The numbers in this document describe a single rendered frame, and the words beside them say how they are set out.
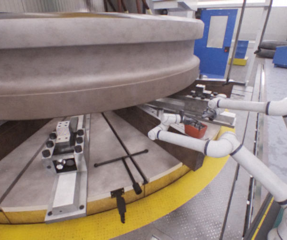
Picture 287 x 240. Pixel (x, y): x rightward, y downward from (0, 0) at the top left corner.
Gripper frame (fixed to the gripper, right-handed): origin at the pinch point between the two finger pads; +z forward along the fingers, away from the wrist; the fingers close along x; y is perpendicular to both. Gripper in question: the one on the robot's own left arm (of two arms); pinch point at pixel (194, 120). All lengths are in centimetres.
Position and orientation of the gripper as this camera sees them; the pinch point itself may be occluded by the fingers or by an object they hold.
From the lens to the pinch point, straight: 168.8
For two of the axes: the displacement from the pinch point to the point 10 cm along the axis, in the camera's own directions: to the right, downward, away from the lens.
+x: 2.6, 3.9, -8.8
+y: -1.7, 9.2, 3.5
